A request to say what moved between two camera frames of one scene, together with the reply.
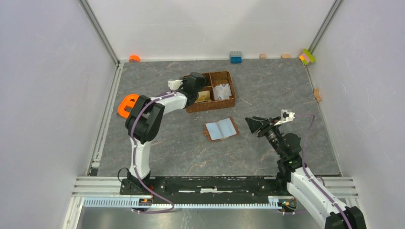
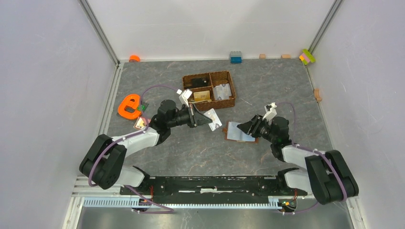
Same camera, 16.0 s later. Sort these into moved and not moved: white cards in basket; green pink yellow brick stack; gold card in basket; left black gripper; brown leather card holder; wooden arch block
Moved: left black gripper; brown leather card holder
Not moved: wooden arch block; white cards in basket; gold card in basket; green pink yellow brick stack
